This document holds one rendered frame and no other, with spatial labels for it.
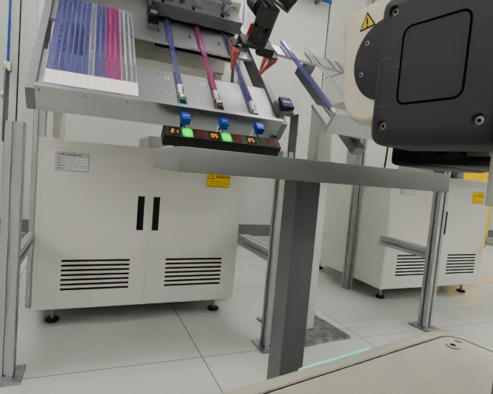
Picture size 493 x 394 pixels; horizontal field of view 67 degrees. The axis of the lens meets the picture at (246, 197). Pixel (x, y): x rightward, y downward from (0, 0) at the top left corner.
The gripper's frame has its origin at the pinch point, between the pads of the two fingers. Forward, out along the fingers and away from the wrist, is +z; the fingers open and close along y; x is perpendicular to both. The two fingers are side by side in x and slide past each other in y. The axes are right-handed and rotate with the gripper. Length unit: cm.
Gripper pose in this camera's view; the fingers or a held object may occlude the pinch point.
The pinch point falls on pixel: (246, 69)
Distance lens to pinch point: 123.3
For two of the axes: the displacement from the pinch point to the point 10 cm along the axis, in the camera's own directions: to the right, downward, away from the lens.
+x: 2.3, 7.4, -6.3
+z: -3.4, 6.7, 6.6
